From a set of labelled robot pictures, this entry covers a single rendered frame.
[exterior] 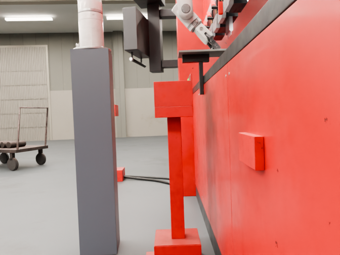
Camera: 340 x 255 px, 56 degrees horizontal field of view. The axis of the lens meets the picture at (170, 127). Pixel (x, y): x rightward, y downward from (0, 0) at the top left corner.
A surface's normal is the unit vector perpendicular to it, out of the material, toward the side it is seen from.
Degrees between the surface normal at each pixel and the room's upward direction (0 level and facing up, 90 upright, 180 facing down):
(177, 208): 90
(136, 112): 90
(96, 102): 90
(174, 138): 90
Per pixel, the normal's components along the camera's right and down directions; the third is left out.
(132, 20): -0.19, 0.04
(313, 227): -1.00, 0.04
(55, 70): 0.08, 0.04
